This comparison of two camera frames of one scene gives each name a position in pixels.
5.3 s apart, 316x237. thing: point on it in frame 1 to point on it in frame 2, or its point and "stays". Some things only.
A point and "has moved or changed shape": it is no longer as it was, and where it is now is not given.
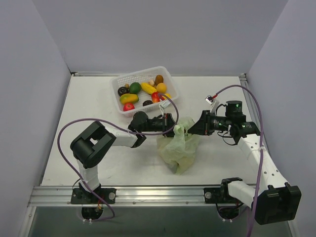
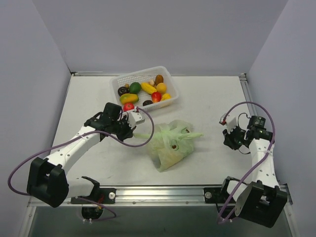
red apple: (128, 106) stays
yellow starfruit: (148, 88) stays
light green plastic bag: (178, 152) has moved or changed shape
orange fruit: (161, 88) stays
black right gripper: (205, 123) to (232, 138)
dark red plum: (146, 102) stays
